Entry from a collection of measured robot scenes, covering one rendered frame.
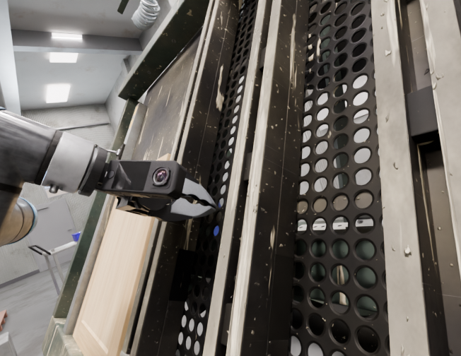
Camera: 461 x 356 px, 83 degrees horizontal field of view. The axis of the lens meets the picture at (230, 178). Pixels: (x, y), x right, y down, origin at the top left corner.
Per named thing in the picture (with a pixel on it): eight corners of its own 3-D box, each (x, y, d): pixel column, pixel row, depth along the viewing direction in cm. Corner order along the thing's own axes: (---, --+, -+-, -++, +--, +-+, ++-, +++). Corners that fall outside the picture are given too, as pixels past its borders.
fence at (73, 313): (74, 330, 94) (62, 330, 92) (143, 110, 126) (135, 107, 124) (77, 334, 90) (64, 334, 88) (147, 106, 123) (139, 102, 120)
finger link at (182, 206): (201, 210, 50) (158, 197, 45) (219, 208, 46) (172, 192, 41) (198, 226, 49) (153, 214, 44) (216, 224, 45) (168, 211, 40)
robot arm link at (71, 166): (67, 123, 32) (41, 185, 29) (105, 138, 35) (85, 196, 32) (59, 140, 38) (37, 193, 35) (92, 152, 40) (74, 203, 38)
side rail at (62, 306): (80, 315, 116) (51, 314, 110) (144, 109, 154) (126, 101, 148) (83, 318, 112) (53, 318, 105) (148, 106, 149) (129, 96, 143)
